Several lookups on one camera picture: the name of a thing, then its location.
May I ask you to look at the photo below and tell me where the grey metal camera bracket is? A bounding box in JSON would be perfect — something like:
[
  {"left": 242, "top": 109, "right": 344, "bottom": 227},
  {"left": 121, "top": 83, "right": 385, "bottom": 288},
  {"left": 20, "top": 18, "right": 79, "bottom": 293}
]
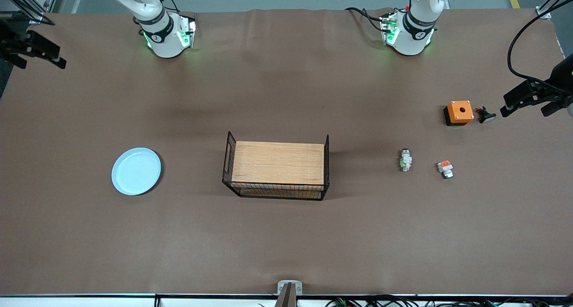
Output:
[{"left": 278, "top": 280, "right": 303, "bottom": 295}]

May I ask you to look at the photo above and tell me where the light blue round plate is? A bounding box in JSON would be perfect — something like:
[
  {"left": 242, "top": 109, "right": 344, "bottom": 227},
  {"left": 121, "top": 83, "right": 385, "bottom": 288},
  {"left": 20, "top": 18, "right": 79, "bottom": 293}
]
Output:
[{"left": 111, "top": 147, "right": 162, "bottom": 196}]

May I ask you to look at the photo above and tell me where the brown camera stand post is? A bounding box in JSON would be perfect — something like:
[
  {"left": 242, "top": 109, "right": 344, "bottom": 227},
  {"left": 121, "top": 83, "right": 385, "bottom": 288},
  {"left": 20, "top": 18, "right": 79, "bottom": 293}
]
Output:
[{"left": 274, "top": 283, "right": 298, "bottom": 307}]

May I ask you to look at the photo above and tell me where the black base cable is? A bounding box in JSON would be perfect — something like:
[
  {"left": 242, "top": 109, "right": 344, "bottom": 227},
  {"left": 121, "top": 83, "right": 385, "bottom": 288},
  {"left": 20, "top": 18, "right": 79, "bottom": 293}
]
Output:
[
  {"left": 345, "top": 6, "right": 390, "bottom": 34},
  {"left": 150, "top": 0, "right": 180, "bottom": 13}
]

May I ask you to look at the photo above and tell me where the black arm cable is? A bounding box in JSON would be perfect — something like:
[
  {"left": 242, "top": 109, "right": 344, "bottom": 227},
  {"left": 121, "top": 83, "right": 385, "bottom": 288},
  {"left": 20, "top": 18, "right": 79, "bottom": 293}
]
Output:
[
  {"left": 507, "top": 0, "right": 573, "bottom": 95},
  {"left": 0, "top": 9, "right": 55, "bottom": 26}
]

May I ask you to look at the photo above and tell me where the black left base cable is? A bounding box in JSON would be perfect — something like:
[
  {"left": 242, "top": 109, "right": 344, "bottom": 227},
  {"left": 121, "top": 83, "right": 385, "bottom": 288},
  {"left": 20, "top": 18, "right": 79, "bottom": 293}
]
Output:
[{"left": 345, "top": 6, "right": 390, "bottom": 34}]

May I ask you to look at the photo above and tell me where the orange button box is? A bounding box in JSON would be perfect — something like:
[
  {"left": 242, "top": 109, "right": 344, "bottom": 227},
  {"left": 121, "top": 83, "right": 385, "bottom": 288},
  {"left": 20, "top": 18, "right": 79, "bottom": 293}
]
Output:
[{"left": 444, "top": 101, "right": 475, "bottom": 127}]

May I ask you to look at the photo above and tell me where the brown table cover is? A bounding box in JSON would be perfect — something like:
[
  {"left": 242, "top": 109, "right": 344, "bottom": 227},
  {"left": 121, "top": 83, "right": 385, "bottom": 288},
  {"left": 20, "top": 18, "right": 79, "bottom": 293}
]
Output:
[{"left": 0, "top": 8, "right": 573, "bottom": 296}]

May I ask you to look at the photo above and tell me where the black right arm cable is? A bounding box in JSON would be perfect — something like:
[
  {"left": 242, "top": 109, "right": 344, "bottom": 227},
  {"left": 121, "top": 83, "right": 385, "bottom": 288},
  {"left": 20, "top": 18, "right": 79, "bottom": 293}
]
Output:
[{"left": 0, "top": 9, "right": 55, "bottom": 26}]

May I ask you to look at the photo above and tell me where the black right base cable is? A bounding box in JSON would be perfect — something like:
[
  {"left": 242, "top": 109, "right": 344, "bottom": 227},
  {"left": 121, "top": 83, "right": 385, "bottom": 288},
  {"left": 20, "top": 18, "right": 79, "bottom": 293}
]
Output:
[{"left": 150, "top": 0, "right": 180, "bottom": 13}]

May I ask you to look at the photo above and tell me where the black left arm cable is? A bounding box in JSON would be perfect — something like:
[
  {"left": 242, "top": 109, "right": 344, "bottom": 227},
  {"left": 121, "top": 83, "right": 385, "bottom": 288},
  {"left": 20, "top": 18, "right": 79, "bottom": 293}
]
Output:
[{"left": 507, "top": 0, "right": 573, "bottom": 95}]

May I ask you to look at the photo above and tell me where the black wire basket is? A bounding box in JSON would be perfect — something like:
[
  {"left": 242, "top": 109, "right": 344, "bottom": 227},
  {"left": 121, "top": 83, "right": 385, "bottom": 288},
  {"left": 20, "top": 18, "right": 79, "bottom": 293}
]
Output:
[{"left": 222, "top": 131, "right": 330, "bottom": 201}]

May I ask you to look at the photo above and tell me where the black push button head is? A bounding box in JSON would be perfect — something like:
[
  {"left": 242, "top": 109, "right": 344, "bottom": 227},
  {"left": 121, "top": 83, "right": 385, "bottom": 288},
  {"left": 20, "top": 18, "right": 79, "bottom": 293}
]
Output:
[{"left": 475, "top": 107, "right": 497, "bottom": 124}]

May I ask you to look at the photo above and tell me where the aluminium frame post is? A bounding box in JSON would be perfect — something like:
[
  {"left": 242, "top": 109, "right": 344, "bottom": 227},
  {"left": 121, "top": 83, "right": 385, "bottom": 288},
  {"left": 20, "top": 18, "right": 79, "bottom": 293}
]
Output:
[
  {"left": 0, "top": 0, "right": 62, "bottom": 25},
  {"left": 535, "top": 0, "right": 573, "bottom": 20}
]

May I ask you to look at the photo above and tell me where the wooden board lid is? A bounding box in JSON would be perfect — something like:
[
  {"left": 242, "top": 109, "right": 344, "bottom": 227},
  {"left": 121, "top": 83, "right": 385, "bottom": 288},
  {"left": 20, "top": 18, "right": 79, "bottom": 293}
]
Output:
[{"left": 231, "top": 141, "right": 325, "bottom": 185}]

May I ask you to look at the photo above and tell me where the black cable bundle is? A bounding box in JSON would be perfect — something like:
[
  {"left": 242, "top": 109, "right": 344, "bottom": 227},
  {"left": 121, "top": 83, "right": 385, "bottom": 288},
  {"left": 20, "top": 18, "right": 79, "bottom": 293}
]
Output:
[{"left": 325, "top": 295, "right": 573, "bottom": 307}]

